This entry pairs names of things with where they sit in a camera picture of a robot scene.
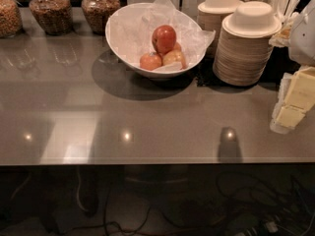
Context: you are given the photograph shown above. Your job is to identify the black floor cables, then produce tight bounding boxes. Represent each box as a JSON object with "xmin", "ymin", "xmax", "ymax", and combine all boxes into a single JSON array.
[{"xmin": 62, "ymin": 170, "xmax": 315, "ymax": 236}]

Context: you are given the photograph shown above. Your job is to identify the orange left apple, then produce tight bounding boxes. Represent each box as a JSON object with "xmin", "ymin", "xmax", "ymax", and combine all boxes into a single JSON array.
[{"xmin": 140, "ymin": 52, "xmax": 162, "ymax": 71}]

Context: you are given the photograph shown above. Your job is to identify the middle glass cereal jar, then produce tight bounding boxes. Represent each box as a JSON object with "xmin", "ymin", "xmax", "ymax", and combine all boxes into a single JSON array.
[{"xmin": 29, "ymin": 0, "xmax": 73, "ymax": 35}]

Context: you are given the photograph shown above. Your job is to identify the right glass cereal jar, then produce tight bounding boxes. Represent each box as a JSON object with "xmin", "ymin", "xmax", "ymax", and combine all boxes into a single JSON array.
[{"xmin": 81, "ymin": 0, "xmax": 120, "ymax": 35}]

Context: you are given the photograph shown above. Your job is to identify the glass cereal jar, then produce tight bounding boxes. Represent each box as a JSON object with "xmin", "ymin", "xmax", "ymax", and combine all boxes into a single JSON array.
[
  {"xmin": 0, "ymin": 0, "xmax": 23, "ymax": 38},
  {"xmin": 81, "ymin": 0, "xmax": 120, "ymax": 35},
  {"xmin": 29, "ymin": 0, "xmax": 73, "ymax": 35}
]

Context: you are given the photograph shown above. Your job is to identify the left glass cereal jar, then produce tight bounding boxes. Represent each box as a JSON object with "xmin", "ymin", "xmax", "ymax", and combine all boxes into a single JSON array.
[{"xmin": 0, "ymin": 0, "xmax": 23, "ymax": 38}]

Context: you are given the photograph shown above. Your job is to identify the hidden back apple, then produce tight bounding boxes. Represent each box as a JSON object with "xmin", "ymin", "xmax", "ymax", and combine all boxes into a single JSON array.
[{"xmin": 173, "ymin": 42, "xmax": 182, "ymax": 51}]

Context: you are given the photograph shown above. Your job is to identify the white power adapter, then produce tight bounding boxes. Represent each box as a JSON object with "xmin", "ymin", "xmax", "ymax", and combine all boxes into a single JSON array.
[{"xmin": 265, "ymin": 221, "xmax": 279, "ymax": 236}]

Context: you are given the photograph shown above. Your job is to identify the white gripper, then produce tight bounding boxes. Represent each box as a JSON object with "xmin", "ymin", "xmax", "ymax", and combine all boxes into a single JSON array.
[{"xmin": 284, "ymin": 0, "xmax": 315, "ymax": 112}]

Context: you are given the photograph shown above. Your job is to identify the rear stack paper bowls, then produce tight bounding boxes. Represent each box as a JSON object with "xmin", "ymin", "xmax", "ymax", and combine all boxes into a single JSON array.
[{"xmin": 197, "ymin": 0, "xmax": 241, "ymax": 57}]

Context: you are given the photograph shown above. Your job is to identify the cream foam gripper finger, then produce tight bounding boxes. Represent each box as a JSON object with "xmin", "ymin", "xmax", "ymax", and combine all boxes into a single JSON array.
[{"xmin": 274, "ymin": 104, "xmax": 305, "ymax": 129}]

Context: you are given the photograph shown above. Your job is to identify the stack paper bowls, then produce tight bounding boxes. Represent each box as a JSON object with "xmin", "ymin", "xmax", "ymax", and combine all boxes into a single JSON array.
[
  {"xmin": 213, "ymin": 1, "xmax": 282, "ymax": 87},
  {"xmin": 197, "ymin": 0, "xmax": 241, "ymax": 57}
]

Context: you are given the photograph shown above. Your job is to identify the front stack paper bowls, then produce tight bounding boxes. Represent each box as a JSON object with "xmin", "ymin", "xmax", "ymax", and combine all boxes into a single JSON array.
[{"xmin": 213, "ymin": 1, "xmax": 282, "ymax": 87}]

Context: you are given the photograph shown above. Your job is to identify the white ceramic bowl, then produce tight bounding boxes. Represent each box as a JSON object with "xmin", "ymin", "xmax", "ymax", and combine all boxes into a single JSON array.
[{"xmin": 104, "ymin": 2, "xmax": 208, "ymax": 80}]

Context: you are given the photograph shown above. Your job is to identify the red top apple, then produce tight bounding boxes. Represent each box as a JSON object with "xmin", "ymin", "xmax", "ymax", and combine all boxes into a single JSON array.
[{"xmin": 152, "ymin": 25, "xmax": 176, "ymax": 54}]

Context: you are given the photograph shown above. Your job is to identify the white tissue paper liner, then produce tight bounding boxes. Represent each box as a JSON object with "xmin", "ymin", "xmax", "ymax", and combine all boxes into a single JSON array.
[{"xmin": 108, "ymin": 0, "xmax": 217, "ymax": 73}]

